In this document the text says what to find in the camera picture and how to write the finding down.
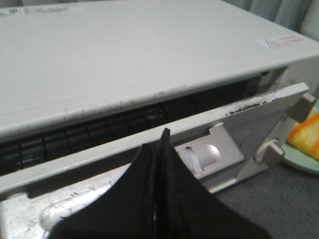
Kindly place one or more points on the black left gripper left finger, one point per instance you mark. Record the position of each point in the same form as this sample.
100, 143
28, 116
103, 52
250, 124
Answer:
125, 211

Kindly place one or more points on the orange striped croissant bread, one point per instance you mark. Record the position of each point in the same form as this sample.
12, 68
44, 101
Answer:
305, 136

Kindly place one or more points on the white oven door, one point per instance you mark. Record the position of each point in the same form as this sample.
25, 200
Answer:
223, 135

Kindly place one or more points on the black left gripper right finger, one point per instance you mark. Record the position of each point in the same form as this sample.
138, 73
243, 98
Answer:
186, 210

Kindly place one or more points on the pale green plate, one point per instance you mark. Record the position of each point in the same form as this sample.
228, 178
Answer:
299, 160

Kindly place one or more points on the white curtain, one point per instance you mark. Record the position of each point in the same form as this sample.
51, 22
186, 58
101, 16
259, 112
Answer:
287, 13

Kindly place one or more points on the white Toshiba toaster oven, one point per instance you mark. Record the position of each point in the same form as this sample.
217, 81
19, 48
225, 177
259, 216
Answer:
61, 63

